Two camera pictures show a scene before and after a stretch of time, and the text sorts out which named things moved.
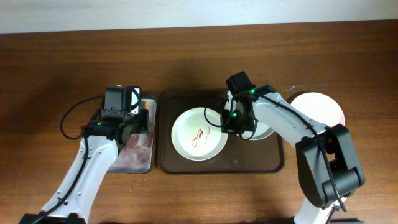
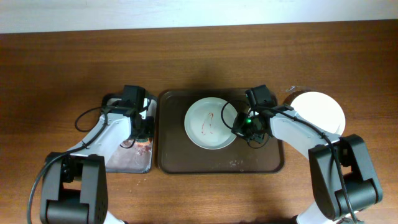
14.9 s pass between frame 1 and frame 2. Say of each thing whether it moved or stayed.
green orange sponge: moved
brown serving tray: stayed
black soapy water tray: stayed
